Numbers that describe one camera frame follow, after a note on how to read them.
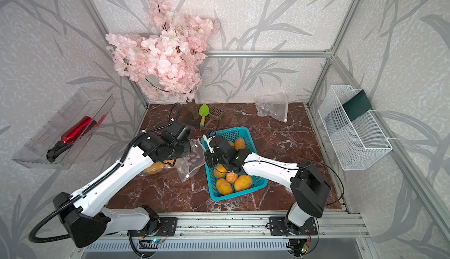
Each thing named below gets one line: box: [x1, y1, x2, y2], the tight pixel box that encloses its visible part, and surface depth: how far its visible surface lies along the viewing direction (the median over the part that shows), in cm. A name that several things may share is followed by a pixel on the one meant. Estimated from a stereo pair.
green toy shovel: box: [198, 103, 211, 129], surface depth 118 cm
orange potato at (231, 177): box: [226, 172, 239, 184], surface depth 84 cm
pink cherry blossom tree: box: [105, 0, 221, 121], surface depth 71 cm
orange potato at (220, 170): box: [213, 163, 228, 179], surface depth 84 cm
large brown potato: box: [234, 174, 253, 192], surface depth 82 cm
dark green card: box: [342, 89, 373, 122], surface depth 71 cm
